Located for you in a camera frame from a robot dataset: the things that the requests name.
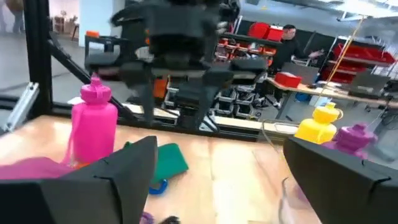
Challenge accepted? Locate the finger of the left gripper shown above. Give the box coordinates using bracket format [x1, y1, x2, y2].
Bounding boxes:
[197, 70, 235, 128]
[123, 70, 157, 126]

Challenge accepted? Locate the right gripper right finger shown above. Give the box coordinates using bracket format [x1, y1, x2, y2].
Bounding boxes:
[282, 136, 398, 224]

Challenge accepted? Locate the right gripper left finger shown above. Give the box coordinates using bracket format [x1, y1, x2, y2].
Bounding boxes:
[0, 136, 158, 224]

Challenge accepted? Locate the purple plastic sports bottle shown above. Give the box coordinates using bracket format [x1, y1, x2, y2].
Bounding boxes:
[322, 123, 379, 160]

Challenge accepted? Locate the pink plastic sports bottle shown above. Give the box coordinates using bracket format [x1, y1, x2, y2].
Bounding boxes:
[61, 73, 119, 167]

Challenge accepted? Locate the blue coil wrist ring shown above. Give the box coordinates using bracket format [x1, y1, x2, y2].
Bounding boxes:
[148, 179, 169, 196]

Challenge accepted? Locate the dark green microfibre cloth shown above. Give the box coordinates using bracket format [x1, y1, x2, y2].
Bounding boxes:
[123, 141, 190, 185]

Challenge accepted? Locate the yellow plastic sports bottle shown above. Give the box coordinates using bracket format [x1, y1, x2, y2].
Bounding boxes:
[294, 101, 345, 146]

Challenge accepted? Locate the parts bin rack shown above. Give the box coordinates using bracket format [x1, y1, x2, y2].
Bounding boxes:
[161, 37, 280, 121]

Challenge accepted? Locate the black cart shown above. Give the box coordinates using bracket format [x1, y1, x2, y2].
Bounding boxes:
[83, 30, 131, 74]

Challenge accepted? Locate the clear plastic container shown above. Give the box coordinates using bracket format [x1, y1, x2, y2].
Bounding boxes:
[292, 102, 398, 169]
[260, 119, 300, 151]
[277, 176, 315, 224]

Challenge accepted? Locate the magenta microfibre cloth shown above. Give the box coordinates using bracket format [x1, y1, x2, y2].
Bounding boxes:
[0, 156, 75, 181]

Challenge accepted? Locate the red box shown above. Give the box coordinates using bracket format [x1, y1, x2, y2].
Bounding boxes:
[274, 71, 303, 89]

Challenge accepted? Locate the red storage bin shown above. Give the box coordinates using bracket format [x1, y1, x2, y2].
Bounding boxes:
[266, 26, 284, 42]
[248, 21, 271, 40]

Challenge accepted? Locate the person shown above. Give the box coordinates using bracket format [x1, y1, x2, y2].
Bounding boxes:
[269, 24, 325, 77]

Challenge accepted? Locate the grey laptop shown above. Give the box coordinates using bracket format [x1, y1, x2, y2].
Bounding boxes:
[347, 70, 392, 98]
[280, 61, 320, 85]

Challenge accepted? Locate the wooden background table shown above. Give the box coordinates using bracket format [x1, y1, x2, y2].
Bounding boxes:
[266, 77, 398, 110]

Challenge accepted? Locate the shelf with red bins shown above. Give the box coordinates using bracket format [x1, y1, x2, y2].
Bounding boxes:
[320, 42, 396, 84]

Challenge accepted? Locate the orange coil wrist ring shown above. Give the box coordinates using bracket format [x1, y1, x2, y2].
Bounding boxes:
[72, 161, 91, 171]

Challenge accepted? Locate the purple coil wrist ring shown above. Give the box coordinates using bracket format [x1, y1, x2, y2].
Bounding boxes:
[139, 211, 155, 224]

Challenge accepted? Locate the black coil wrist ring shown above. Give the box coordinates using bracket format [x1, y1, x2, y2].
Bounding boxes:
[159, 215, 182, 224]

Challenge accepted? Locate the silver aluminium bracket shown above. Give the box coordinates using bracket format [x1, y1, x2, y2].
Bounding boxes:
[2, 82, 40, 133]

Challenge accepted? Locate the yellow hanging cord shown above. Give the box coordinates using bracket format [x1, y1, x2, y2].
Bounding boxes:
[315, 15, 365, 99]

